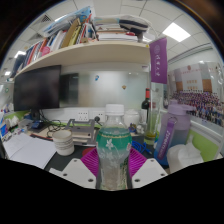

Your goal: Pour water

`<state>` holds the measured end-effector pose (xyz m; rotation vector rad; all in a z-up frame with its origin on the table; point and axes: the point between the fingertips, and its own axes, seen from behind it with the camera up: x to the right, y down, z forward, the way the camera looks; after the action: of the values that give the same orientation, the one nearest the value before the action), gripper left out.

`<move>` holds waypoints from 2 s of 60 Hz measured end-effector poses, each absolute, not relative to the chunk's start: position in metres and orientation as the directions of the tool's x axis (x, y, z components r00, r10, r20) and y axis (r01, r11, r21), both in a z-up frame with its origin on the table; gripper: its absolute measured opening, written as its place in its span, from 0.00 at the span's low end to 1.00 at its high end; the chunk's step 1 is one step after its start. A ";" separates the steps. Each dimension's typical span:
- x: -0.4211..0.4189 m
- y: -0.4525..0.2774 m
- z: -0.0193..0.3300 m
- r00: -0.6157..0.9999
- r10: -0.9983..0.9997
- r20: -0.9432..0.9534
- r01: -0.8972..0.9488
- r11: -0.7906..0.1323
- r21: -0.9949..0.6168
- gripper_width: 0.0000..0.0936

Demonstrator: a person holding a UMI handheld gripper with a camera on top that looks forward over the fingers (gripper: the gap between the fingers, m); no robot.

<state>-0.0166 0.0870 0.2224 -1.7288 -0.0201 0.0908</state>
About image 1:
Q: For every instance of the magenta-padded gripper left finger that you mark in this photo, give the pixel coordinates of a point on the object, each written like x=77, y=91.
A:
x=76, y=173

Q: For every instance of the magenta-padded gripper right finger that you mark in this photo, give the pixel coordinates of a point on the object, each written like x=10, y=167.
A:
x=148, y=171

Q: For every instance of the green-labelled clear drink bottle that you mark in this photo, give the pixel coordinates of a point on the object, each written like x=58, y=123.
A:
x=113, y=150

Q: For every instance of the purple water jug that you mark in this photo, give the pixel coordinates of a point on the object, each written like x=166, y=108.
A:
x=176, y=133

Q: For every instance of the black desk mat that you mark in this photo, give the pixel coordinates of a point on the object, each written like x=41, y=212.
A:
x=63, y=162

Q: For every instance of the white patterned paper cup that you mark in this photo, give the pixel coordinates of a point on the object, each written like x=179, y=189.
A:
x=63, y=141

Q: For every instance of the crumpled white tissue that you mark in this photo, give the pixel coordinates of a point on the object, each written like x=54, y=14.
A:
x=183, y=156

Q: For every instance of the grey metal laptop stand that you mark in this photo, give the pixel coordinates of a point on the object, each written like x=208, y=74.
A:
x=83, y=131

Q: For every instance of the tall glass vase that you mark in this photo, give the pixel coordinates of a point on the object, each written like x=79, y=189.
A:
x=152, y=128

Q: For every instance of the white paper sheets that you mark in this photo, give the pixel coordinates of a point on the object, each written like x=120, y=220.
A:
x=26, y=150

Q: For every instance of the white round jar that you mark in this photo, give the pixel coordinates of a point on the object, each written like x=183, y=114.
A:
x=131, y=117

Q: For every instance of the small blue box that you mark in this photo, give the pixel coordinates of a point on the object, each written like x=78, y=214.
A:
x=37, y=125

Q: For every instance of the grey framed desk partition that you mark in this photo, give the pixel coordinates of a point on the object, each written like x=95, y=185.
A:
x=205, y=143

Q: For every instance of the dark wine bottle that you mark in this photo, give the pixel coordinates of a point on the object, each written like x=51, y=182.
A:
x=145, y=103

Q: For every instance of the group photo poster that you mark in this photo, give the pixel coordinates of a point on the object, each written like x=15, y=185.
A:
x=200, y=96

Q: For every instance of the black computer monitor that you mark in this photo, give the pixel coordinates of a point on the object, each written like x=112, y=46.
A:
x=36, y=88

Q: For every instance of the purple pennant flag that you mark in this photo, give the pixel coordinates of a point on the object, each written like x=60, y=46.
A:
x=159, y=60

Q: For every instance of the white shelf with books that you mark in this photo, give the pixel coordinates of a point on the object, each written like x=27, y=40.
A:
x=86, y=53

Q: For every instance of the ceiling light panels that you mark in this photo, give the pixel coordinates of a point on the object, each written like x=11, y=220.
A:
x=176, y=32

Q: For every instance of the white wall socket panel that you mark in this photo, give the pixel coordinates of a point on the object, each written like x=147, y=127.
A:
x=83, y=115

